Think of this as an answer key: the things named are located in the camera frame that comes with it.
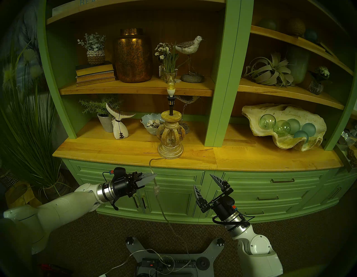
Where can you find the carved wooden table lamp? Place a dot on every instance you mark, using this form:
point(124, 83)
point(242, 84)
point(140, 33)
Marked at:
point(170, 150)

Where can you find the large copper vase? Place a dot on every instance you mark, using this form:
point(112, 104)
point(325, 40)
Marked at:
point(132, 55)

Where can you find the fern in grey pot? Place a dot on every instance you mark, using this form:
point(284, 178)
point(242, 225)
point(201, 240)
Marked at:
point(107, 123)

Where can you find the white beach sign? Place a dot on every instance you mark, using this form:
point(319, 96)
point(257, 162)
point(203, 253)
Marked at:
point(67, 8)

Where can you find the pale air plant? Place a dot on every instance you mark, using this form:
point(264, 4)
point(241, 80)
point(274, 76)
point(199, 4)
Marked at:
point(270, 71)

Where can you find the shell bowl with pebbles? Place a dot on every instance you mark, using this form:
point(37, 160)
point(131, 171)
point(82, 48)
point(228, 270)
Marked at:
point(147, 123)

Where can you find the black power strip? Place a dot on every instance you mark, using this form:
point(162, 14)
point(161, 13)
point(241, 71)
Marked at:
point(181, 264)

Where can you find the tall grass plant with flowers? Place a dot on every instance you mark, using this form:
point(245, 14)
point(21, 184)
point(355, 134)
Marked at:
point(30, 134)

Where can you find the white whale tail figurine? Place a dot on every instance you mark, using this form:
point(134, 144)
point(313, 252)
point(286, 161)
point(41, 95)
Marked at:
point(121, 131)

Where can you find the green wooden shelf cabinet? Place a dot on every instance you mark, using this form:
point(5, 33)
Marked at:
point(251, 156)

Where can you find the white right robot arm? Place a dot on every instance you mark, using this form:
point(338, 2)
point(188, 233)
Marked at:
point(259, 259)

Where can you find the giant clam shell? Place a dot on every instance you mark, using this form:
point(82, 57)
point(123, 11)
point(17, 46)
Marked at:
point(287, 143)

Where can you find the small plant in glass vase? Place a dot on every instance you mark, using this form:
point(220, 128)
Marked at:
point(316, 88)

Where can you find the speckled bird figurine on stone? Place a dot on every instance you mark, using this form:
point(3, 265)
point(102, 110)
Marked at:
point(189, 47)

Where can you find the dark green decorative ball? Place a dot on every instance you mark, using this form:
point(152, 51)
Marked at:
point(267, 24)

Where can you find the dark teal decorative ball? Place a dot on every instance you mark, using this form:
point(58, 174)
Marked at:
point(311, 35)

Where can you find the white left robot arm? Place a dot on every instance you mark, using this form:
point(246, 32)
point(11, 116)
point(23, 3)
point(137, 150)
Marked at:
point(61, 209)

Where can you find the candle-shaped light bulb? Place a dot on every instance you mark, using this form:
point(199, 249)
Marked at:
point(171, 90)

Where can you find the side shelf with trinkets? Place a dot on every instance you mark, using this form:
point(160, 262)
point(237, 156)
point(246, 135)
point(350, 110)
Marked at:
point(352, 157)

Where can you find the clear green glass ball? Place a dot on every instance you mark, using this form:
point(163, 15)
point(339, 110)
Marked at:
point(281, 128)
point(267, 121)

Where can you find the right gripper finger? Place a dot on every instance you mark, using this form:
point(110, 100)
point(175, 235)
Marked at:
point(224, 188)
point(199, 201)

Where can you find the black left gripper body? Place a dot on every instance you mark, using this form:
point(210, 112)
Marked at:
point(122, 184)

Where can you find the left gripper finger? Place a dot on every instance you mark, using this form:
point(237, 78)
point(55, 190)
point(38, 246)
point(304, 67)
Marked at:
point(144, 181)
point(146, 175)

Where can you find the brown paper bag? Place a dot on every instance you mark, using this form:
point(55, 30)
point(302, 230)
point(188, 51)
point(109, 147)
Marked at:
point(19, 195)

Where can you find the frosted teal glass ball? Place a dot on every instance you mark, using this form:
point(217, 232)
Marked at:
point(295, 125)
point(301, 136)
point(309, 129)

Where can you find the striped woven basket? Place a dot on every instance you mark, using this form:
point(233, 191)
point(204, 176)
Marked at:
point(8, 178)

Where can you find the small plant in woven pot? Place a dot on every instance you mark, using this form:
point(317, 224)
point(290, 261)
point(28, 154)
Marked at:
point(95, 57)

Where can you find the glass vase with white flowers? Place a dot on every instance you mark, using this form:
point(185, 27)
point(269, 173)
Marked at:
point(169, 76)

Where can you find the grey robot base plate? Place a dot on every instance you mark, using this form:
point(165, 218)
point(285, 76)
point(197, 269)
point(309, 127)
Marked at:
point(139, 251)

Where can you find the woven brown decorative ball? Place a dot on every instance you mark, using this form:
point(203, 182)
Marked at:
point(296, 27)

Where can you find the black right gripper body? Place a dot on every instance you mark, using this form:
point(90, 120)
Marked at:
point(223, 208)

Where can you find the tall green glass vase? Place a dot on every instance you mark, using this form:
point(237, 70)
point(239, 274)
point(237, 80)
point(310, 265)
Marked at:
point(301, 65)

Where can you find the long-legged brown bird figurine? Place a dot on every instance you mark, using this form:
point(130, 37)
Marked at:
point(188, 99)

